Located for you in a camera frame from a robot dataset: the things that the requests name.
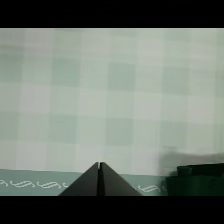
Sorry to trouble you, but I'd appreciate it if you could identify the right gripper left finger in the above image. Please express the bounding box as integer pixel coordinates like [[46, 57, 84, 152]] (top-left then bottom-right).
[[58, 161, 101, 197]]

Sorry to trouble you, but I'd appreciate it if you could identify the dark green garment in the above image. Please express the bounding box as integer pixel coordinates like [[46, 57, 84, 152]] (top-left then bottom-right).
[[165, 162, 224, 197]]

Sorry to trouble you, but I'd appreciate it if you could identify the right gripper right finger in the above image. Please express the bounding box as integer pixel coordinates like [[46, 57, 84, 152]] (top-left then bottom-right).
[[99, 161, 143, 197]]

